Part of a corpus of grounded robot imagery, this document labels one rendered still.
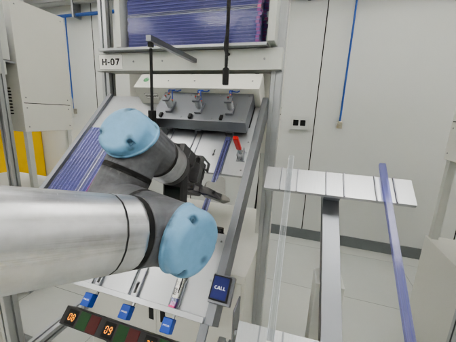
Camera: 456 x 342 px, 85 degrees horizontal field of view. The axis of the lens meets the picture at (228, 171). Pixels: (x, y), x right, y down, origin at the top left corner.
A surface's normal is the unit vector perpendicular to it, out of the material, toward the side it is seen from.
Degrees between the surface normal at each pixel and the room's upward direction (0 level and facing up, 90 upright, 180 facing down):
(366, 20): 90
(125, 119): 59
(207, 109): 45
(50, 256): 86
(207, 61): 90
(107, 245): 85
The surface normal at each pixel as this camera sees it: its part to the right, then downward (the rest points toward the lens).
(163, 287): -0.18, -0.55
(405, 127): -0.31, 0.20
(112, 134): -0.24, -0.33
